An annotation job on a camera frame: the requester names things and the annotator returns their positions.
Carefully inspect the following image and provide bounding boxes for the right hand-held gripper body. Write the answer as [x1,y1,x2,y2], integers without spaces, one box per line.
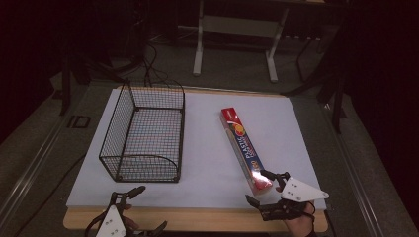
[259,176,330,222]

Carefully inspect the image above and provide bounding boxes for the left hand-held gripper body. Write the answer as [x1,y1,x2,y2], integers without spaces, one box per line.
[84,192,148,237]

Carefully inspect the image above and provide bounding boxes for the red and blue plastic wrap box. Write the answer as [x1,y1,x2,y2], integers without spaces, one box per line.
[219,106,275,197]

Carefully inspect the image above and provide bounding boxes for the person's left hand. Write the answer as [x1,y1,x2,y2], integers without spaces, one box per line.
[123,203,140,232]

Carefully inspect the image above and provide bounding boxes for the person's right hand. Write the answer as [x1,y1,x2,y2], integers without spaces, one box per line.
[275,186,318,237]

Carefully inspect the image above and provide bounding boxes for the white table mat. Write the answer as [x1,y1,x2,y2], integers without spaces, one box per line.
[65,87,327,210]

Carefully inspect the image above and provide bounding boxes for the black metal stand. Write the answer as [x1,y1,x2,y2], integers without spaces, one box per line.
[282,31,349,134]
[58,53,92,117]

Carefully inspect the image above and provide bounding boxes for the black wire mesh basket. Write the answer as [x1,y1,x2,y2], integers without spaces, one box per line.
[98,79,186,184]

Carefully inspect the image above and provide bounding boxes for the metal floor rail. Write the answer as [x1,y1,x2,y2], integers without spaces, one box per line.
[324,103,388,237]
[0,110,68,228]

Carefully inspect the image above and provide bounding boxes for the thin black floor cable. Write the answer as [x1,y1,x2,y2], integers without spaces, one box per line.
[13,153,87,237]

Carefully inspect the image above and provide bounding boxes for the black floor cables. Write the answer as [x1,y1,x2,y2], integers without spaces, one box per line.
[139,40,186,88]

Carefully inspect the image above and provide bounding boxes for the white metal desk frame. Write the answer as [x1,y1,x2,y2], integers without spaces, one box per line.
[192,0,292,84]

